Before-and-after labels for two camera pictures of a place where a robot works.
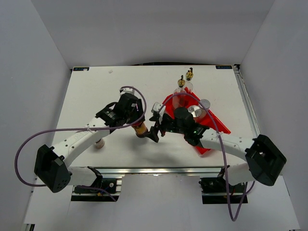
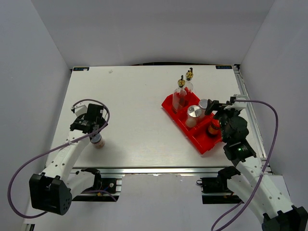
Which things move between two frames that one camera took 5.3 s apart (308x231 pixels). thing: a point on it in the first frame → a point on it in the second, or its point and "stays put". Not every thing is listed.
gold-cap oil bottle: [180, 96] stays put
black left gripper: [137, 113] → [101, 121]
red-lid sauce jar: [140, 129] → [214, 128]
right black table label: [224, 67] stays put
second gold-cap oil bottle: [189, 83] stays put
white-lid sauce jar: [99, 144] stays put
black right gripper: [153, 134] → [214, 104]
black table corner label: [81, 69] stays put
